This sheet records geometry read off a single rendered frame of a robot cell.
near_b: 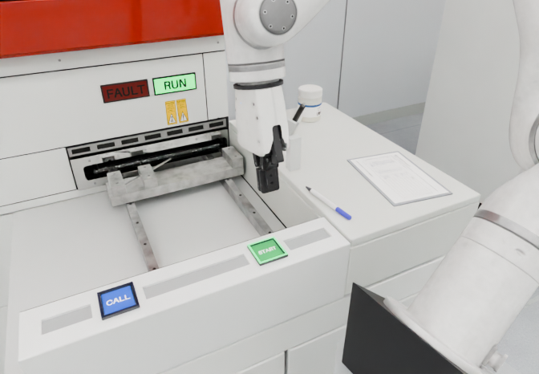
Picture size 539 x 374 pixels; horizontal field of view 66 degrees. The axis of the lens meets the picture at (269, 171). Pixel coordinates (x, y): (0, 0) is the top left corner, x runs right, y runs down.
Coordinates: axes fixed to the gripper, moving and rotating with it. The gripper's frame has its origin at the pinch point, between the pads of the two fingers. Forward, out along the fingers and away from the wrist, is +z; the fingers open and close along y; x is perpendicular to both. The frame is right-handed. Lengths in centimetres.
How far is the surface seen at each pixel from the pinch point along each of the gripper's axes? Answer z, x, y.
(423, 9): -23, 238, -207
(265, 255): 15.0, -1.0, -2.3
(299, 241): 15.5, 7.0, -4.0
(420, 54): 13, 244, -214
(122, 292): 14.6, -25.2, -4.6
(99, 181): 13, -24, -61
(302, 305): 27.5, 5.2, -1.2
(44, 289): 24, -39, -30
